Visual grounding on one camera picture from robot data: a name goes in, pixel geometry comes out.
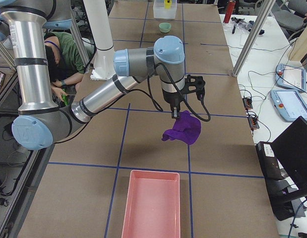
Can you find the green ceramic bowl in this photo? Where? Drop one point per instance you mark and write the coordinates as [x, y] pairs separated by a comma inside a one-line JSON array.
[[165, 27]]

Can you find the teach pendant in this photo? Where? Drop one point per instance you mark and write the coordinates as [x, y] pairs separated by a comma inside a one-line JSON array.
[[289, 104], [291, 77]]

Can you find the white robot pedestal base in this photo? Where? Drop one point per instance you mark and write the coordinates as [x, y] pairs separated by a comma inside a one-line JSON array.
[[103, 68]]

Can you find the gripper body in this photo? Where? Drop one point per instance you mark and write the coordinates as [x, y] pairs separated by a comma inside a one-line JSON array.
[[171, 99]]

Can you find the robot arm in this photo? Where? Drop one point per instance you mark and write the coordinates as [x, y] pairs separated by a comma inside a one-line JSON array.
[[46, 64]]

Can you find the black computer box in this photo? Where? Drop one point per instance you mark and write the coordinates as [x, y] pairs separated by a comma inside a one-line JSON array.
[[268, 162]]

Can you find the aluminium frame post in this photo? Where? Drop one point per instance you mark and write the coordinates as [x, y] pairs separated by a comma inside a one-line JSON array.
[[260, 20]]

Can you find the red bottle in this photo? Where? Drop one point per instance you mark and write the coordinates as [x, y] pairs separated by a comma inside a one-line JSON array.
[[229, 10]]

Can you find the person in green shirt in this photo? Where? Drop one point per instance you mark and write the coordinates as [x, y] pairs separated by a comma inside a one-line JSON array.
[[65, 65]]

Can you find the pink plastic bin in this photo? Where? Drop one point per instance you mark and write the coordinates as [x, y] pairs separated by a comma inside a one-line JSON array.
[[153, 205]]

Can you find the yellow paper cup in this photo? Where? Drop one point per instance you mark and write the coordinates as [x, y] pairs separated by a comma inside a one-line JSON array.
[[167, 4]]

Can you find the teach pendant near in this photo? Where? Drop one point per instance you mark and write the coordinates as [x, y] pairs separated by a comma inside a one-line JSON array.
[[289, 104]]

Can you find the purple cloth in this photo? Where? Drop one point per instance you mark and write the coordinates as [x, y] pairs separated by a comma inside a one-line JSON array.
[[186, 129]]

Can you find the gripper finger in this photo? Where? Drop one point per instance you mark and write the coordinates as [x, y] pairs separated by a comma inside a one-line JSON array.
[[175, 112]]

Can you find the teach pendant far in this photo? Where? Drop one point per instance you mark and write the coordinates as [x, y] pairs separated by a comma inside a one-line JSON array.
[[291, 77]]

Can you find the clear plastic box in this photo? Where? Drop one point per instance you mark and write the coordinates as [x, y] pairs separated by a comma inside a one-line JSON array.
[[160, 12]]

